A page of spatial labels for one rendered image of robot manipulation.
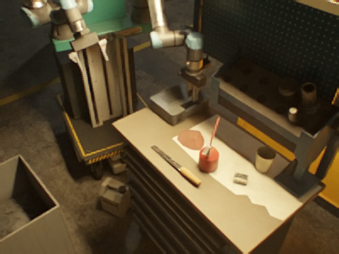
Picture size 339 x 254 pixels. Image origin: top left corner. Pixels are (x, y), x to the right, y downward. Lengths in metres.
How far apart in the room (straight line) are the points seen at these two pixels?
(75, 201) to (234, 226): 1.57
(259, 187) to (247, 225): 0.20
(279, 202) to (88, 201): 1.57
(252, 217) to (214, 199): 0.16
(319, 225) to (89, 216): 1.62
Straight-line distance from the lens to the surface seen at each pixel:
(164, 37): 1.54
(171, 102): 1.69
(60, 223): 2.01
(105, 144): 2.51
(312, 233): 2.57
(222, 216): 1.32
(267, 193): 1.43
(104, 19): 2.23
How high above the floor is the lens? 2.03
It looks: 41 degrees down
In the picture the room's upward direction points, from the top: straight up
